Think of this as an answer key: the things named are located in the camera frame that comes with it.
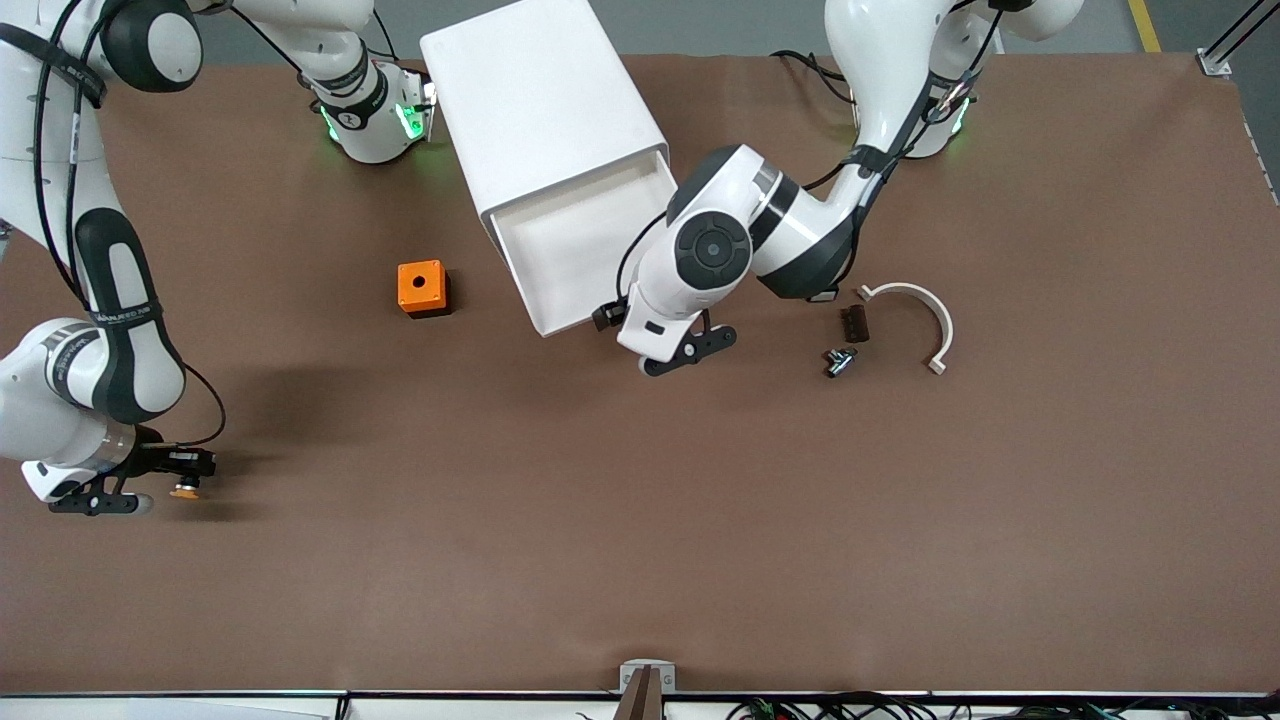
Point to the grey mount bracket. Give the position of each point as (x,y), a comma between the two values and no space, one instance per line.
(628,678)

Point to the brown terminal block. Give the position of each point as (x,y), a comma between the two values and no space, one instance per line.
(855,324)

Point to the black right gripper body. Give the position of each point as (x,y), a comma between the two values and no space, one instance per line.
(153,461)

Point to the silver metal fitting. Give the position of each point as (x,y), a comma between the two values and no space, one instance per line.
(840,362)

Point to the white panel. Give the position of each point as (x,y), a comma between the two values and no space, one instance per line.
(150,710)

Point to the orange push button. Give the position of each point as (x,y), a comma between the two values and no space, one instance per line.
(185,488)

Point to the white curved bracket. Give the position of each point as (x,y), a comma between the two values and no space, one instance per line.
(930,305)

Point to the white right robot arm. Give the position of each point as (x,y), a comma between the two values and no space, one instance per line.
(120,330)

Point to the brown post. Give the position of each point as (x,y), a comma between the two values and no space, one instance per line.
(645,700)

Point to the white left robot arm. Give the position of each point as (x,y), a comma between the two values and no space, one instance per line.
(800,230)

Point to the orange button box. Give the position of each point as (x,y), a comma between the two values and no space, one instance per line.
(420,285)

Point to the aluminium frame profile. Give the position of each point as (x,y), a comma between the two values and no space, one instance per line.
(1215,63)

